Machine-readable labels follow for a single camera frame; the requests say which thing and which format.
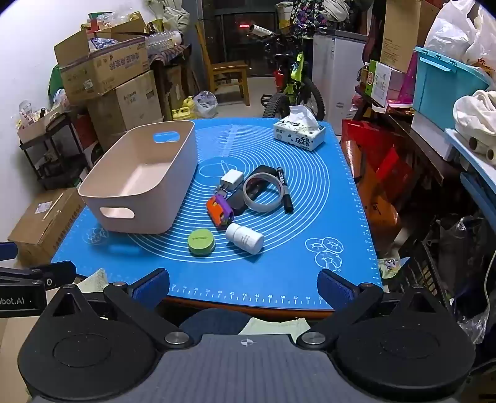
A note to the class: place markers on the wooden chair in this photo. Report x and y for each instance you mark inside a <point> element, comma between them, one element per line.
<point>228,69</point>

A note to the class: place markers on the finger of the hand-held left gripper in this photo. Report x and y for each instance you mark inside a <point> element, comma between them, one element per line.
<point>6,252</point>
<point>58,272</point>

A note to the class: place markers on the yellow plastic jug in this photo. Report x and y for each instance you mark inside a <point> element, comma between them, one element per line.
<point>182,114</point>
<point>188,101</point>

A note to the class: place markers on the large white plastic bag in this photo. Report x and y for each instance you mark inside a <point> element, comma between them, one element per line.
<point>453,31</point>

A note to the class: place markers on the black marker pen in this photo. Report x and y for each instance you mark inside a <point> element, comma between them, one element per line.
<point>285,190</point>

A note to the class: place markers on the beige plastic basket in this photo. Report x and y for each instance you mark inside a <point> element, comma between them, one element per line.
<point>155,211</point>

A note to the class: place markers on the dark blue cloth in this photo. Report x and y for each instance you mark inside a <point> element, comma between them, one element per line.
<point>213,321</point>

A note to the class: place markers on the pack of clear bottles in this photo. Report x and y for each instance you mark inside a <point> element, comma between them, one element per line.
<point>162,40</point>

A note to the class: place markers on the floral cloth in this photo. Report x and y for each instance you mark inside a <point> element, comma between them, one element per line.
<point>306,11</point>

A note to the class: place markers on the white pill bottle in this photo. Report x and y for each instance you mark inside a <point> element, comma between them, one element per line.
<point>246,238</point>

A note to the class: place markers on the open printed cardboard box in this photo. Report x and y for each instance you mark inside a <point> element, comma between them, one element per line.
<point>104,66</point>

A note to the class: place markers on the light blue shelf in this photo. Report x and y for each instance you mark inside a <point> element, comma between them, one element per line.
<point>476,182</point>

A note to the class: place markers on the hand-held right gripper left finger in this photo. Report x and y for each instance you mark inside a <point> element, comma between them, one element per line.
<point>152,286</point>

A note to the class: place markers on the dark grey small case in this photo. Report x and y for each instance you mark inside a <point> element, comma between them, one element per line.
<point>237,203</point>

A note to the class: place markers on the black rectangular device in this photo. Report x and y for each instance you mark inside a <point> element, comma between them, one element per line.
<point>264,171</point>

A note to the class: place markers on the black green bicycle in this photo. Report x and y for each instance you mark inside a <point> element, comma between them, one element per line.
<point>294,77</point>

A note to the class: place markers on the tall brown cardboard box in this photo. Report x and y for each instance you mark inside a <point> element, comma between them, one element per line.
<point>399,35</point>

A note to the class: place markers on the light blue storage bin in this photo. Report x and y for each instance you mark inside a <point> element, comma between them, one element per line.
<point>441,93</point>

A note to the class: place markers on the black plastic crate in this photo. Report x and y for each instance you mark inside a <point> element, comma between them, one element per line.
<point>422,267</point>

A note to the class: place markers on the small cardboard box with packets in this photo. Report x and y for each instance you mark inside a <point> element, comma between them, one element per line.
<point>35,128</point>

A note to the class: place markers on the clear plastic bag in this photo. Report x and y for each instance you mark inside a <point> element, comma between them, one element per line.
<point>465,248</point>

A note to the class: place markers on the white tissue pack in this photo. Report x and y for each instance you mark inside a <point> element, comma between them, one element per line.
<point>298,133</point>

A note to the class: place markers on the large plain cardboard box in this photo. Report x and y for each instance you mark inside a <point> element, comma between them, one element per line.
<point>124,104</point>

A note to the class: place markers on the green round tin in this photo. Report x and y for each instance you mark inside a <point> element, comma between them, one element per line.
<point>201,240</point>

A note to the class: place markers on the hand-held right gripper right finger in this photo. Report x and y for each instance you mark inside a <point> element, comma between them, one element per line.
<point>335,286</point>

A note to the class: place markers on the orange paper bag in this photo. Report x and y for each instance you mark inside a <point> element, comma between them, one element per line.
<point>378,209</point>

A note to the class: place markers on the snack wrapper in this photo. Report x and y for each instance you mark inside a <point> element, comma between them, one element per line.
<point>391,267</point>

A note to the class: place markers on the green white carton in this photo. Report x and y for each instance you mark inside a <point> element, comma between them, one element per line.
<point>381,83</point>

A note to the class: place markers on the dark wooden table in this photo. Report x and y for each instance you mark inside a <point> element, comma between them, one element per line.
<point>170,77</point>

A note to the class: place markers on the tied plastic bag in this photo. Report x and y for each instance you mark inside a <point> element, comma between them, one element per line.
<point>205,102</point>

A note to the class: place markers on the low cardboard box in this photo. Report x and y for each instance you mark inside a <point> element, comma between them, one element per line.
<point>42,221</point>

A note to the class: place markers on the pale green curtain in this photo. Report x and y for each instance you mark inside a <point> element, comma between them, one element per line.
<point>176,13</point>

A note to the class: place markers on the white charger plug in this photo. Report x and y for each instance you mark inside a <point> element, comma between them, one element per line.
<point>231,179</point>

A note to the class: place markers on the black shelf cart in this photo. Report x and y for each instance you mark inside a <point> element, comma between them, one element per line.
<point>50,170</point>

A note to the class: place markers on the cream cloth with buttons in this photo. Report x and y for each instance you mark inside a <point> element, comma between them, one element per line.
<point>474,112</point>

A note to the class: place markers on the blue silicone mat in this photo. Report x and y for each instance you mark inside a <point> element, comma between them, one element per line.
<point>302,224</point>

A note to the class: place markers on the red paper bag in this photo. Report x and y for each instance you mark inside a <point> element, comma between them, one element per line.
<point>368,143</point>

